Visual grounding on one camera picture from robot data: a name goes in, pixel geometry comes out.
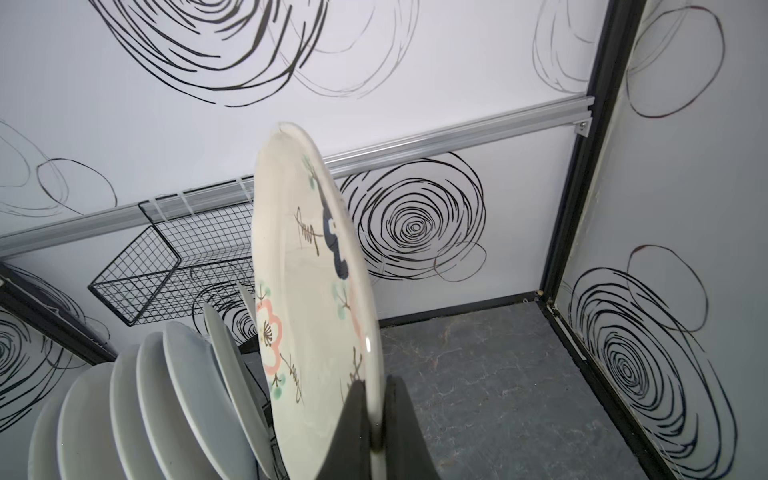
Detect orange sunburst plate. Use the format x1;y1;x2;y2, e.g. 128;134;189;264
27;391;66;480
57;362;126;479

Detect orange sunburst plate front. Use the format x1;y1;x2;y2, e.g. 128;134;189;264
57;362;126;479

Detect black wire dish rack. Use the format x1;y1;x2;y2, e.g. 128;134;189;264
238;336;289;479

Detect white plate red characters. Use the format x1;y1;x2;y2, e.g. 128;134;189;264
109;345;165;479

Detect cream plate with cat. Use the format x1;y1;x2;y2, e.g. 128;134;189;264
251;122;386;479

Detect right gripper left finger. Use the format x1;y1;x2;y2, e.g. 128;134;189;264
316;380;371;480

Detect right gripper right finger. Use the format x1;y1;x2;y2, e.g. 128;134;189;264
383;375;440;480

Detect black wire wall basket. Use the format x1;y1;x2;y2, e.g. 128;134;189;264
88;201;254;327

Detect orange sunburst plate back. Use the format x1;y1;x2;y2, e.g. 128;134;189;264
27;391;66;480

